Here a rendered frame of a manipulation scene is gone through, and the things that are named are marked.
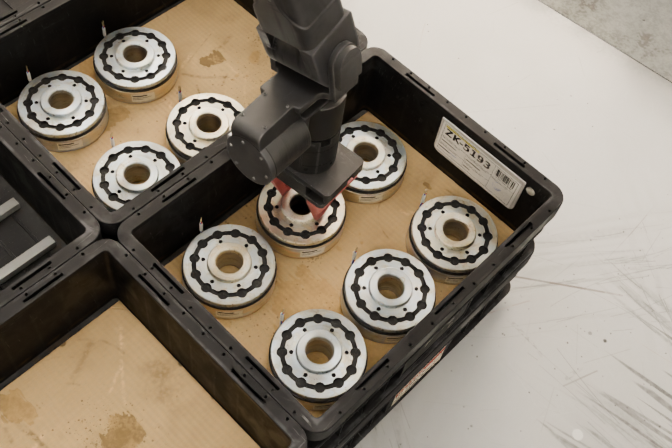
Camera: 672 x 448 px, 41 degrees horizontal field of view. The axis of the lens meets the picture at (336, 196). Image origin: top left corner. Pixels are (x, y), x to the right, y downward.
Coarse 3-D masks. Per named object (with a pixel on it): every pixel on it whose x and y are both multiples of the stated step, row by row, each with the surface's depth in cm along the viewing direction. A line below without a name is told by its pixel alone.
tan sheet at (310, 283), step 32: (416, 160) 112; (416, 192) 110; (448, 192) 110; (224, 224) 104; (352, 224) 106; (384, 224) 107; (320, 256) 103; (288, 288) 101; (320, 288) 101; (448, 288) 103; (224, 320) 98; (256, 320) 98; (256, 352) 96; (320, 352) 97; (384, 352) 98
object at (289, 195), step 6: (288, 192) 103; (294, 192) 103; (282, 198) 103; (288, 198) 103; (282, 204) 102; (288, 204) 102; (282, 210) 102; (288, 210) 102; (288, 216) 102; (294, 216) 102; (300, 216) 102; (306, 216) 102; (312, 216) 102; (294, 222) 102; (300, 222) 102; (306, 222) 102
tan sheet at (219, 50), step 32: (192, 0) 123; (224, 0) 124; (160, 32) 119; (192, 32) 120; (224, 32) 121; (256, 32) 121; (192, 64) 117; (224, 64) 118; (256, 64) 118; (256, 96) 115; (128, 128) 110; (160, 128) 111; (64, 160) 107; (96, 160) 107
